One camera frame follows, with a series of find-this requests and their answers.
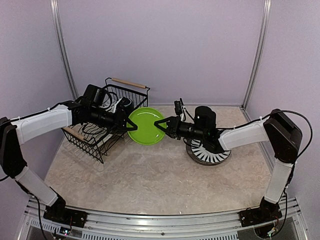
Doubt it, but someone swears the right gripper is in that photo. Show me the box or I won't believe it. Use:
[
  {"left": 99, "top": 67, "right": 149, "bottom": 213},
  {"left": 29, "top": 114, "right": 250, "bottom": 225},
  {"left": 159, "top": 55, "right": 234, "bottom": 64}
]
[{"left": 154, "top": 115, "right": 207, "bottom": 141}]

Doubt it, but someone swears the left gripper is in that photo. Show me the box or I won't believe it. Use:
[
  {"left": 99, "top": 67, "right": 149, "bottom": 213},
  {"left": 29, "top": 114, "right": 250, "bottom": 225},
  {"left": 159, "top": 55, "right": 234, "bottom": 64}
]
[{"left": 89, "top": 106, "right": 138, "bottom": 135}]

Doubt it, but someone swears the green plastic plate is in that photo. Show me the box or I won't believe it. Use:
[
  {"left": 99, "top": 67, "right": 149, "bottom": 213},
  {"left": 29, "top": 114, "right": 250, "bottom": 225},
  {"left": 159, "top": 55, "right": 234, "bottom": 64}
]
[{"left": 127, "top": 107, "right": 165, "bottom": 146}]

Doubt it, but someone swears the grey reindeer plate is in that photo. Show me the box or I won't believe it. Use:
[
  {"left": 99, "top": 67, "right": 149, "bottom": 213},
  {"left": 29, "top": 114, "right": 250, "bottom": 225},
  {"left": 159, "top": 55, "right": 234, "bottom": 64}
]
[{"left": 185, "top": 147, "right": 232, "bottom": 166}]

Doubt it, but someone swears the white blue striped plate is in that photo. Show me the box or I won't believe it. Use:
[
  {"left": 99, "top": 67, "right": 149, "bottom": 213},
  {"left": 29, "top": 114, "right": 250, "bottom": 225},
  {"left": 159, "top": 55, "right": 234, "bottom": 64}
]
[{"left": 189, "top": 138, "right": 232, "bottom": 163}]

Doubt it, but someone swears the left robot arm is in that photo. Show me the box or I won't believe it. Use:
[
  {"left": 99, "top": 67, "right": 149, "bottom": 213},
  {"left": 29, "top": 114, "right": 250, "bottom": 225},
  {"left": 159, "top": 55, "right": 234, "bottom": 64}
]
[{"left": 0, "top": 84, "right": 138, "bottom": 223}]

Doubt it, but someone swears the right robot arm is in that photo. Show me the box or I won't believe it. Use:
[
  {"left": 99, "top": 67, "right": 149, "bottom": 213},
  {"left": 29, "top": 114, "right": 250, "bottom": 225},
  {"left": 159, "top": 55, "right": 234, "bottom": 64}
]
[{"left": 154, "top": 101, "right": 303, "bottom": 226}]

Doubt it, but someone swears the dark blue mug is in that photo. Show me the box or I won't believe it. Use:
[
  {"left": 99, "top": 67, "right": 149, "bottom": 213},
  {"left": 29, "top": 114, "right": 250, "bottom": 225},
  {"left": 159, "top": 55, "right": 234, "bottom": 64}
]
[{"left": 122, "top": 97, "right": 134, "bottom": 114}]

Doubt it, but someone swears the ribbed round woven plate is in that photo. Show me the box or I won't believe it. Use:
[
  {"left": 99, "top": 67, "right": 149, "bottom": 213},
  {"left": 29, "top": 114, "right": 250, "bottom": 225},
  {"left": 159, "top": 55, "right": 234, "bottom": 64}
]
[{"left": 98, "top": 133, "right": 124, "bottom": 151}]

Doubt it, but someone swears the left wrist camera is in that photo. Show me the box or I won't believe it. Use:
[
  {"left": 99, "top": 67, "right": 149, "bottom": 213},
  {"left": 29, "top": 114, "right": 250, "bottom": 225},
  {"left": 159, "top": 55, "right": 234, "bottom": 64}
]
[{"left": 111, "top": 97, "right": 126, "bottom": 113}]

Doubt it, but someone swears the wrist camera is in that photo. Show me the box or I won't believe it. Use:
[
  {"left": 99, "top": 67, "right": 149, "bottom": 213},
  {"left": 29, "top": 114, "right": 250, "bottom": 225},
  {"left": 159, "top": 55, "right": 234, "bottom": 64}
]
[
  {"left": 111, "top": 97, "right": 126, "bottom": 113},
  {"left": 174, "top": 98, "right": 187, "bottom": 122}
]

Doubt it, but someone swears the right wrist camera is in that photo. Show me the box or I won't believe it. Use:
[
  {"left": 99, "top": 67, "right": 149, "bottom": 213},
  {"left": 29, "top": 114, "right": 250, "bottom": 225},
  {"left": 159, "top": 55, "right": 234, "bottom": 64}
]
[{"left": 174, "top": 98, "right": 187, "bottom": 122}]

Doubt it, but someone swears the black wire dish rack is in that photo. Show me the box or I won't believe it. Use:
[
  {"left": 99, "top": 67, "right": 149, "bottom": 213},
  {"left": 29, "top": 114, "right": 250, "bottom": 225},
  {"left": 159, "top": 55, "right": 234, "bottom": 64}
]
[{"left": 62, "top": 77, "right": 150, "bottom": 163}]

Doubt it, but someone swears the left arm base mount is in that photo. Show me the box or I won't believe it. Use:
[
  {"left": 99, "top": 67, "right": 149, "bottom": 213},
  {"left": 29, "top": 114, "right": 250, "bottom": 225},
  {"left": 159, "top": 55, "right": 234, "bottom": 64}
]
[{"left": 43, "top": 208, "right": 88, "bottom": 228}]

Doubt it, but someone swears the aluminium front rail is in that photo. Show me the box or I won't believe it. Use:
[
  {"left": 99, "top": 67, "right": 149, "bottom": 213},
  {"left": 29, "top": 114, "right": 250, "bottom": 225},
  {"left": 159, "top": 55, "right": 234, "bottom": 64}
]
[{"left": 24, "top": 198, "right": 308, "bottom": 240}]

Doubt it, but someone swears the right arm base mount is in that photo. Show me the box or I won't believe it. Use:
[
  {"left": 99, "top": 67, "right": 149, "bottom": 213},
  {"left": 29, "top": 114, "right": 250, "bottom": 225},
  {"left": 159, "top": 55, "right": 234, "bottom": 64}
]
[{"left": 238, "top": 207, "right": 283, "bottom": 227}]

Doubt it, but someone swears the left aluminium corner post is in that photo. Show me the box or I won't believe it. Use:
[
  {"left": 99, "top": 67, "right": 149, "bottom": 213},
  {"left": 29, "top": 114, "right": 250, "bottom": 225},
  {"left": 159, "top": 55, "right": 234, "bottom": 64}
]
[{"left": 50, "top": 0, "right": 79, "bottom": 99}]

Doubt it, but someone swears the aluminium corner post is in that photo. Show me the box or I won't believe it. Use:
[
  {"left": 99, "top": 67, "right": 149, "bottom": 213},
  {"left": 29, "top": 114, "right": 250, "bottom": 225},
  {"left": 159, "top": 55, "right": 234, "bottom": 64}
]
[
  {"left": 50, "top": 0, "right": 79, "bottom": 99},
  {"left": 241, "top": 0, "right": 272, "bottom": 111}
]

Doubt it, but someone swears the right aluminium corner post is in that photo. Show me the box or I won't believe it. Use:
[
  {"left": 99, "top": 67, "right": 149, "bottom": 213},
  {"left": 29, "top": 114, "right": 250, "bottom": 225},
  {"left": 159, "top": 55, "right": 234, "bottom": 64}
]
[{"left": 241, "top": 0, "right": 272, "bottom": 111}]

